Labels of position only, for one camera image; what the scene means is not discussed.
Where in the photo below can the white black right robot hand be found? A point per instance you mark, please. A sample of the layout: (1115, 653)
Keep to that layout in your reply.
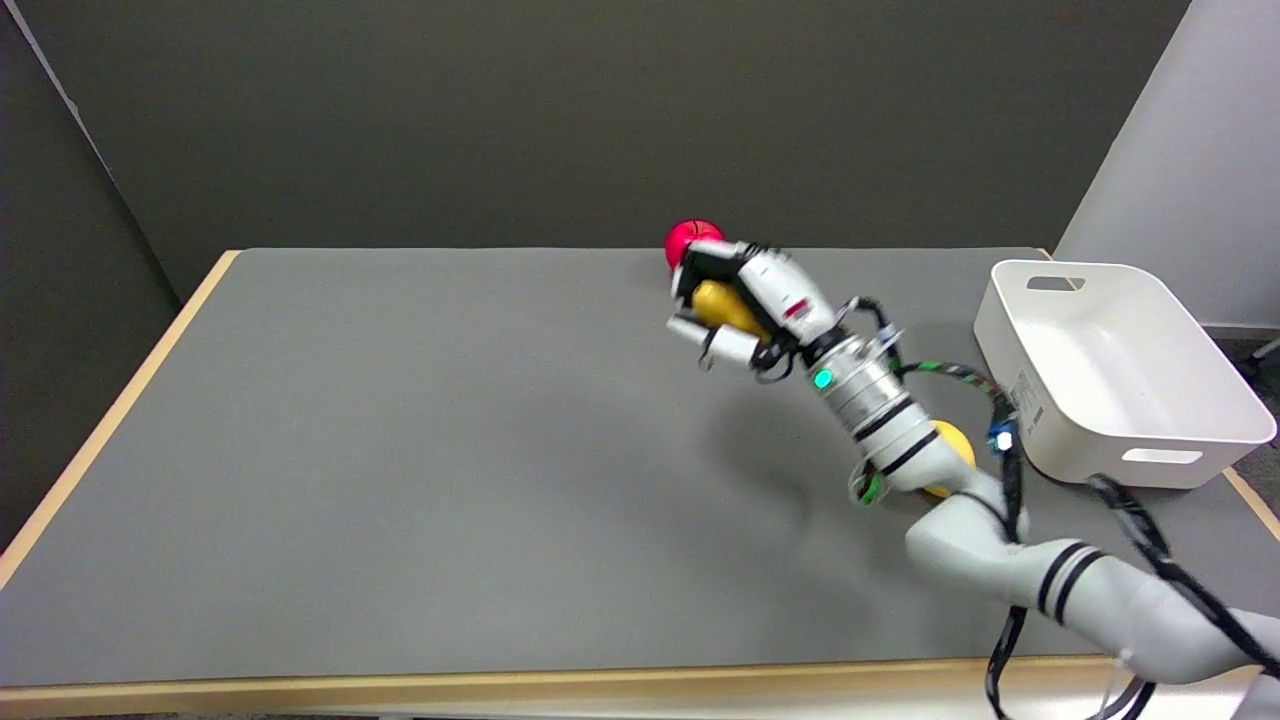
(755, 300)

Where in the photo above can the yellow pear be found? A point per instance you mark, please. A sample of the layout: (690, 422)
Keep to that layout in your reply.
(727, 306)

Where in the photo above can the red apple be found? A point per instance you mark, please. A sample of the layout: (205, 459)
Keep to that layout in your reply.
(686, 238)

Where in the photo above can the yellow lemon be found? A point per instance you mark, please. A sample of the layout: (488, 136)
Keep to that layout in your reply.
(955, 450)

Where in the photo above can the white plastic bin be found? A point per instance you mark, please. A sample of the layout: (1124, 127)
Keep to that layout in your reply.
(1120, 370)

